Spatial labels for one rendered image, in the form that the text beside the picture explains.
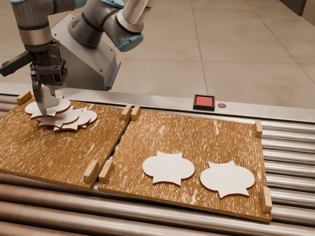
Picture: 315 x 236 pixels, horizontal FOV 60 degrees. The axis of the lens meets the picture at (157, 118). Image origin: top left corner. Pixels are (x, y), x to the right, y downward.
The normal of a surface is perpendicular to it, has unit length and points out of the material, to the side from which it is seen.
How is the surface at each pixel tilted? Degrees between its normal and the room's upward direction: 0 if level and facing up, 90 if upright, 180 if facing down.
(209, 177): 0
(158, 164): 0
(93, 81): 90
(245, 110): 0
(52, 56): 90
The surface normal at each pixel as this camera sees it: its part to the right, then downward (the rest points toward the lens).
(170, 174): 0.00, -0.81
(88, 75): -0.06, 0.59
